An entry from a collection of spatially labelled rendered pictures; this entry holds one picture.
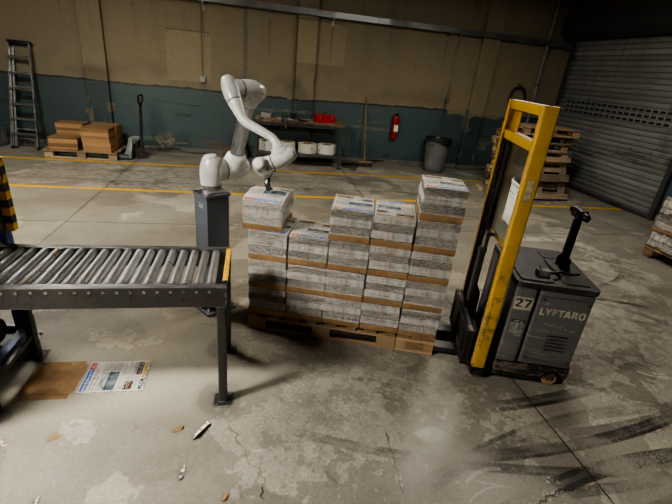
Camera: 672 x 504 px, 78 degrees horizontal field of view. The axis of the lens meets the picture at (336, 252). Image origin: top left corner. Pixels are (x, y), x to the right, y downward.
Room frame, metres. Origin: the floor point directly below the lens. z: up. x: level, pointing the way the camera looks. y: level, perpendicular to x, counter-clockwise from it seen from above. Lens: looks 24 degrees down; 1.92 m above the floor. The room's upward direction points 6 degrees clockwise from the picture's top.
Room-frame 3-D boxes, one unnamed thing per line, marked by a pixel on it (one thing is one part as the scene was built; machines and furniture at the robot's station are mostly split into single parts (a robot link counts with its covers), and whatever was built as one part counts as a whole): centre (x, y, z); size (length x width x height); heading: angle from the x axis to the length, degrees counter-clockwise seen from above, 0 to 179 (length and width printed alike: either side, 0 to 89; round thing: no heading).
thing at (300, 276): (2.87, 0.04, 0.42); 1.17 x 0.39 x 0.83; 85
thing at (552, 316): (2.74, -1.48, 0.40); 0.69 x 0.55 x 0.80; 175
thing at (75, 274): (2.02, 1.41, 0.77); 0.47 x 0.05 x 0.05; 13
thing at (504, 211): (2.77, -1.13, 1.28); 0.57 x 0.01 x 0.65; 175
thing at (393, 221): (2.83, -0.39, 0.95); 0.38 x 0.29 x 0.23; 174
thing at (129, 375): (2.05, 1.32, 0.00); 0.37 x 0.28 x 0.01; 103
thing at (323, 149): (8.90, 1.02, 0.55); 1.80 x 0.70 x 1.09; 103
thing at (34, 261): (1.96, 1.66, 0.77); 0.47 x 0.05 x 0.05; 13
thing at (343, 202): (2.86, -0.09, 1.06); 0.37 x 0.29 x 0.01; 177
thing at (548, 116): (2.44, -1.09, 0.97); 0.09 x 0.09 x 1.75; 85
